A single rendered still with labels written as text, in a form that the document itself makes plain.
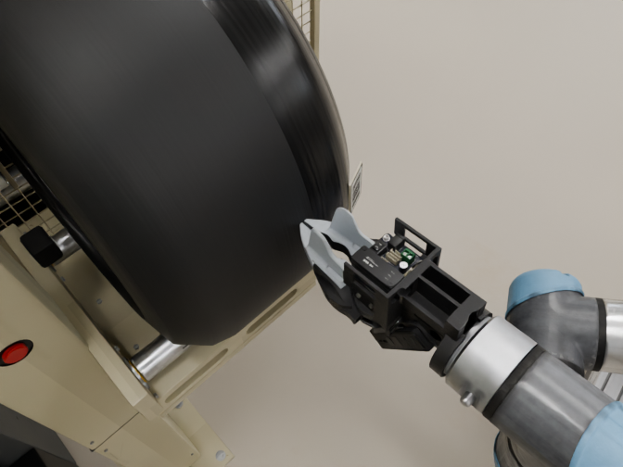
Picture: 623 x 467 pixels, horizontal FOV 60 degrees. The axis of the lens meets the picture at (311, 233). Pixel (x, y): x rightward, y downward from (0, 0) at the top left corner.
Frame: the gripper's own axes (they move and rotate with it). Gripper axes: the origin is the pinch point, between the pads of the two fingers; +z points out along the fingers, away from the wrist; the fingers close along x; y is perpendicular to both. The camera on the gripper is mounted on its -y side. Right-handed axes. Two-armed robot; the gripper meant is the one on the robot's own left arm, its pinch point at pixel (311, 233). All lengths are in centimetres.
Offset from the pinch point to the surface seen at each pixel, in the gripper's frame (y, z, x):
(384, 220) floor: -116, 53, -76
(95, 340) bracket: -24.5, 23.7, 24.7
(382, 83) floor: -111, 103, -129
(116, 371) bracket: -25.2, 17.7, 25.0
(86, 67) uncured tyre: 21.1, 12.9, 10.4
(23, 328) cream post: -10.2, 21.5, 29.5
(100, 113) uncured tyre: 18.7, 10.3, 11.8
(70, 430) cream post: -43, 25, 37
